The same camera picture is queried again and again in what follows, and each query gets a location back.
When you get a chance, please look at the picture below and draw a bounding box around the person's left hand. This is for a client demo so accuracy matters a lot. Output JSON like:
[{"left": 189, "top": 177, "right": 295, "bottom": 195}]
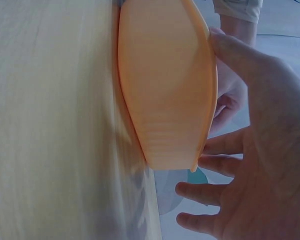
[{"left": 213, "top": 58, "right": 251, "bottom": 131}]

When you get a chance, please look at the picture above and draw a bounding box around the person's right hand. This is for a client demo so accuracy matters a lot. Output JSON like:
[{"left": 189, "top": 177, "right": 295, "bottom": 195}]
[{"left": 175, "top": 26, "right": 300, "bottom": 240}]

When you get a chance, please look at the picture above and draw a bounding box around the person's left forearm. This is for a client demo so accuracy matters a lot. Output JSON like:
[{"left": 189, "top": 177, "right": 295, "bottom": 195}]
[{"left": 213, "top": 0, "right": 263, "bottom": 49}]

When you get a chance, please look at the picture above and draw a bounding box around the orange plastic bowl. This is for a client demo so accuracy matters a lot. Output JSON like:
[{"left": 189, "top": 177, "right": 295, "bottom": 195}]
[{"left": 116, "top": 0, "right": 219, "bottom": 174}]

